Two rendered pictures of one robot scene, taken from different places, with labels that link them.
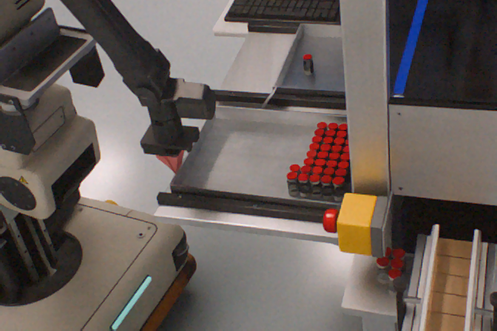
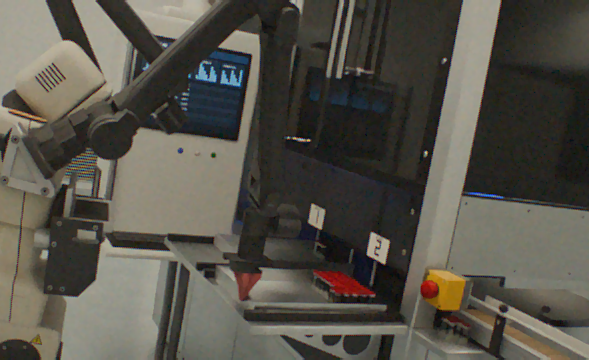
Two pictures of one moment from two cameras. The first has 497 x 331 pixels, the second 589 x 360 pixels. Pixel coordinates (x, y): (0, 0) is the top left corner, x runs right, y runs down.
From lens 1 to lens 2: 1.36 m
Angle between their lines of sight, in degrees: 55
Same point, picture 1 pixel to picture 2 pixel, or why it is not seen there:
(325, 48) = not seen: hidden behind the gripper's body
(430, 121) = (479, 209)
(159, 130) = (255, 246)
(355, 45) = (456, 149)
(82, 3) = (283, 101)
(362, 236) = (459, 290)
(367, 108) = (451, 199)
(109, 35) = (280, 136)
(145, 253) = not seen: outside the picture
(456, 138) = (488, 223)
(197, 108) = (294, 223)
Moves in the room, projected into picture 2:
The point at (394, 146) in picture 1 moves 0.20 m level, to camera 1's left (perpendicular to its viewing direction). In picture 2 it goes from (457, 231) to (412, 234)
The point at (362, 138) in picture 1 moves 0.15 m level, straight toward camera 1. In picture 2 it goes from (442, 224) to (496, 242)
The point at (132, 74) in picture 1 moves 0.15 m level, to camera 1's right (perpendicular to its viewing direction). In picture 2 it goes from (274, 178) to (320, 180)
